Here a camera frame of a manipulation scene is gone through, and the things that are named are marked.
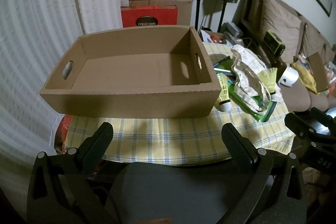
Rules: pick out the large brown sofa cushion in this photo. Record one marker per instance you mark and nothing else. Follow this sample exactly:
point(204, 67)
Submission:
point(281, 19)

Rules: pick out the red collection gift bag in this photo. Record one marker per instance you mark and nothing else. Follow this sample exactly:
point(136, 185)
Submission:
point(149, 14)

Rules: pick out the white round device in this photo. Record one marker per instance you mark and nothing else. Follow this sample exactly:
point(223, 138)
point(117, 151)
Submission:
point(288, 77)

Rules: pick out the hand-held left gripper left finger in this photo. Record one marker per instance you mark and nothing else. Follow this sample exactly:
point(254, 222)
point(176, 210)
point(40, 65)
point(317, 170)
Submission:
point(97, 144)

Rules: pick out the green black radio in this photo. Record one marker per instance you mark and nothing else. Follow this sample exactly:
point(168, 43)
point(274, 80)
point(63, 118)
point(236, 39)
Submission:
point(274, 43)

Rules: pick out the cardboard tray box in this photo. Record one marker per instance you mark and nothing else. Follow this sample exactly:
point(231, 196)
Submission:
point(131, 103)

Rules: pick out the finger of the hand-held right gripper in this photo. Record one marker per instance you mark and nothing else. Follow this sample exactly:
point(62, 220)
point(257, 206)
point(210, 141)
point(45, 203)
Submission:
point(298, 123)

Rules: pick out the yellow checked tablecloth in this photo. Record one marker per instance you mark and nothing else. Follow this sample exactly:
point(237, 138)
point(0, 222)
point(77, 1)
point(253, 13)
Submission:
point(170, 140)

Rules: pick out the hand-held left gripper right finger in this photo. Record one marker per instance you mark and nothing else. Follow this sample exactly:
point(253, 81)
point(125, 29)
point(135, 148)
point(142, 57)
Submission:
point(234, 141)

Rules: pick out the green snack zip bag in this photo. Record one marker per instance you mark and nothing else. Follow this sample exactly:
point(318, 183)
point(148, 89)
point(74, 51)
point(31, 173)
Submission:
point(258, 114)

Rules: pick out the yellow shuttlecock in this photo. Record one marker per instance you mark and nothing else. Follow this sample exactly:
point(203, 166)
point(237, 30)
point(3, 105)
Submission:
point(223, 92)
point(270, 79)

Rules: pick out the white patterned bag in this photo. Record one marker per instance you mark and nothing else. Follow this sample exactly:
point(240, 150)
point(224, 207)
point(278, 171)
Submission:
point(246, 69)

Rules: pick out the large brown cardboard box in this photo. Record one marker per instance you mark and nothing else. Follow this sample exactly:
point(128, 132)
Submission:
point(185, 12)

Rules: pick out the yellow cloth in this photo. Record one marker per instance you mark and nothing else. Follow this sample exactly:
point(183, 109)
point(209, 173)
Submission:
point(305, 77)

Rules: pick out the white curtain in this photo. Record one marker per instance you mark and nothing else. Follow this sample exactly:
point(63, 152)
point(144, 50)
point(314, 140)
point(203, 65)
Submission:
point(39, 29)

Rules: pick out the brown sofa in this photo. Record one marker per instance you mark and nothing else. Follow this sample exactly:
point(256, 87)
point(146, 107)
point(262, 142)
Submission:
point(296, 98)

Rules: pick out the brown cardboard piece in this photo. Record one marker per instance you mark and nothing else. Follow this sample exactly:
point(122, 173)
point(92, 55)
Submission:
point(319, 71)

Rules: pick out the open box of clutter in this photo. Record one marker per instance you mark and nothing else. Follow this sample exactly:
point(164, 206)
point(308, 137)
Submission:
point(212, 37)

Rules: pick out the small brown sofa cushion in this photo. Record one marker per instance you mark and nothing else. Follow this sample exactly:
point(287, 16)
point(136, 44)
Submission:
point(315, 37)

